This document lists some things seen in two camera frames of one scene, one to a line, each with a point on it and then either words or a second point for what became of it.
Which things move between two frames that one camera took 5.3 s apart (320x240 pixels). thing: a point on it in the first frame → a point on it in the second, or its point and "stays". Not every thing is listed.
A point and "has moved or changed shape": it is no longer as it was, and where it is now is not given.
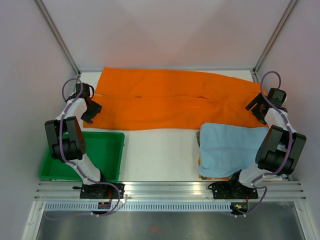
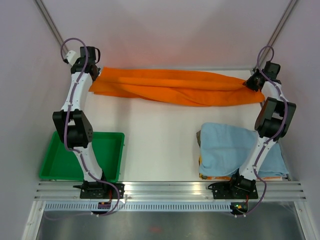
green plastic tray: (105, 149) stays
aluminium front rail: (168, 190) stays
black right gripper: (259, 99) → (249, 83)
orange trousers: (153, 99) has moved or changed shape
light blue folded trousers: (225, 149) stays
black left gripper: (96, 109) → (95, 77)
